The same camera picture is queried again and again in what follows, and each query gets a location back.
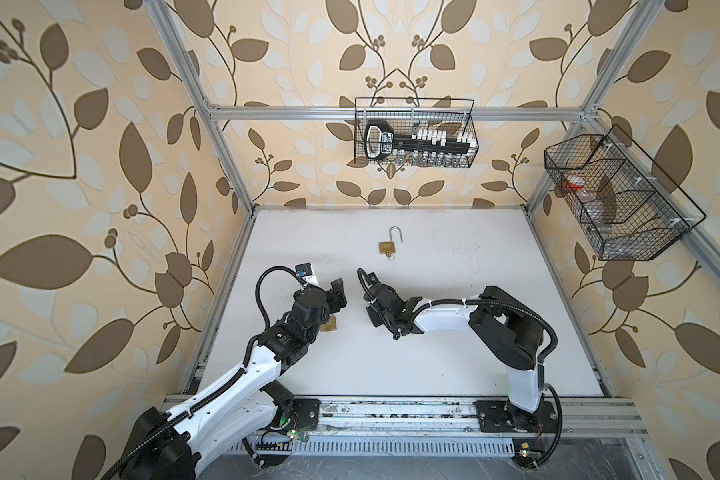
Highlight black socket set holder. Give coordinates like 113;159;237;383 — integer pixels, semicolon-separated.
357;120;479;163

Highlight right wire basket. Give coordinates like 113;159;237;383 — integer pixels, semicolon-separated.
544;124;707;261

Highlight wire basket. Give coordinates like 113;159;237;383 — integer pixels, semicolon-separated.
544;124;707;261
353;96;479;169

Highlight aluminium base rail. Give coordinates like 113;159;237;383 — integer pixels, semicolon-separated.
311;395;648;439

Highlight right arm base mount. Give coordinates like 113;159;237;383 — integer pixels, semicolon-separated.
474;400;559;435

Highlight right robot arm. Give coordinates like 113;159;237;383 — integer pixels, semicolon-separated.
359;272;558;414

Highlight small brass padlock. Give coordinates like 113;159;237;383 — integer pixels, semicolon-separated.
320;315;337;332

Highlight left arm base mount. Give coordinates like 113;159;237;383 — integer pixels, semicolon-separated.
239;397;322;433

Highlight back wire basket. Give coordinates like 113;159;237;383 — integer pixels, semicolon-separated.
353;96;479;169

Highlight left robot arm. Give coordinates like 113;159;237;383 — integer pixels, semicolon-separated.
103;279;347;479

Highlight large brass padlock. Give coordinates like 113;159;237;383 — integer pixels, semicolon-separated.
378;226;403;257

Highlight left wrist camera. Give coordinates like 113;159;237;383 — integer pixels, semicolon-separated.
294;263;320;288

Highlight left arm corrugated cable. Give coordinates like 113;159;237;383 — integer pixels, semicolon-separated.
98;265;307;480

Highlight red capped jar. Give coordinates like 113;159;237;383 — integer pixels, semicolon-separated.
561;175;586;194

